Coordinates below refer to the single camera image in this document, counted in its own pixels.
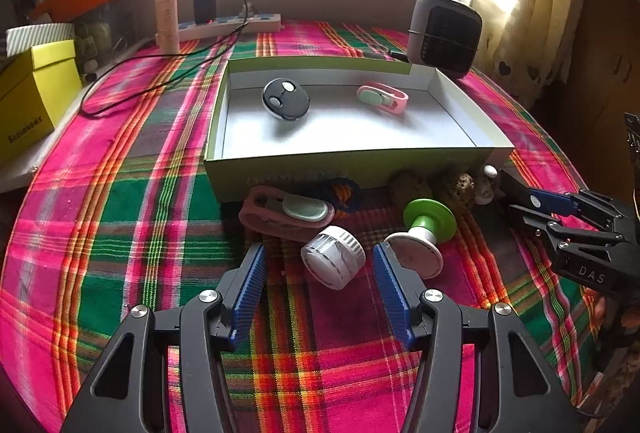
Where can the green cardboard box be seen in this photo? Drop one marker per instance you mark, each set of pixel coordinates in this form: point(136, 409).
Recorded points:
point(350, 133)

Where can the green striped box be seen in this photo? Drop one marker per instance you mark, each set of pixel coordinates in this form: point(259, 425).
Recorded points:
point(40, 35)

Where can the white round ribbed cap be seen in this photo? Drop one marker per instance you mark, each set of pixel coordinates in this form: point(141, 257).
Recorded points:
point(330, 258)

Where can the grey desk fan heater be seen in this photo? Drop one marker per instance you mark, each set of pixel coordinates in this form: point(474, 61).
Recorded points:
point(445, 33)

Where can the brown sponge ball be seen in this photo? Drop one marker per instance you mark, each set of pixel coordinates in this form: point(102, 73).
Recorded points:
point(410, 187)

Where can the cream tube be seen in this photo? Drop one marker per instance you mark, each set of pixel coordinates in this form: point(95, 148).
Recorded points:
point(166, 13)

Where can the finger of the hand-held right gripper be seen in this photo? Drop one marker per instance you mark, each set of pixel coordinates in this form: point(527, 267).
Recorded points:
point(530, 220)
point(545, 202)

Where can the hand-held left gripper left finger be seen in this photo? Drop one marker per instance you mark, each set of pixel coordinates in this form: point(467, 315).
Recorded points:
point(252, 283)

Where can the dark patterned object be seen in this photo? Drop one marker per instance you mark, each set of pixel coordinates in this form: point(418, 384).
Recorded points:
point(632, 135)

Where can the yellow heart print curtain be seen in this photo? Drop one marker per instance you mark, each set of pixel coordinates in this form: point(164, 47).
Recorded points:
point(545, 3)

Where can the black round remote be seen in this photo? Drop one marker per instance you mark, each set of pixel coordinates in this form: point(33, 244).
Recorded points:
point(286, 97)

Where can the brown wicker ball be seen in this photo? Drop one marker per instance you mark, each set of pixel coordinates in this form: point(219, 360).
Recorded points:
point(457, 188)

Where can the pink plaid tablecloth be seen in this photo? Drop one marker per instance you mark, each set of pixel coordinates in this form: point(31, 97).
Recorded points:
point(150, 193)

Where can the black charger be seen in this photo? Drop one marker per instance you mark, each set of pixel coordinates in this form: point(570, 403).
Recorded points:
point(205, 8)

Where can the yellow-green box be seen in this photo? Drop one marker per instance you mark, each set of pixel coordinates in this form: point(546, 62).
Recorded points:
point(30, 103)

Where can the pink clip with green pad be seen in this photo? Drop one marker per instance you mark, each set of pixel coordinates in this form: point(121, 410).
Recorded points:
point(382, 98)
point(295, 213)

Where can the blue orange object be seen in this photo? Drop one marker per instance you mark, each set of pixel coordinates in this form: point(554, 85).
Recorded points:
point(354, 200)

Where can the white knob stamp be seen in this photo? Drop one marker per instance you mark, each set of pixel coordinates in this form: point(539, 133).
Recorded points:
point(487, 183)

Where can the green and white spool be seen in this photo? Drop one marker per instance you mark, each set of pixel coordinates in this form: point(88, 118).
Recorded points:
point(427, 223)

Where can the white power strip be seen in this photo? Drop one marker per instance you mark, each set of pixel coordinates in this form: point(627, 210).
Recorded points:
point(260, 20)

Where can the white plug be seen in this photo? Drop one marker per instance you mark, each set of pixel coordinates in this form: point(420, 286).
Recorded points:
point(247, 9)

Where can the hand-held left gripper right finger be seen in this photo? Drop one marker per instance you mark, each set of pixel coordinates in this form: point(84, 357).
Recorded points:
point(392, 293)

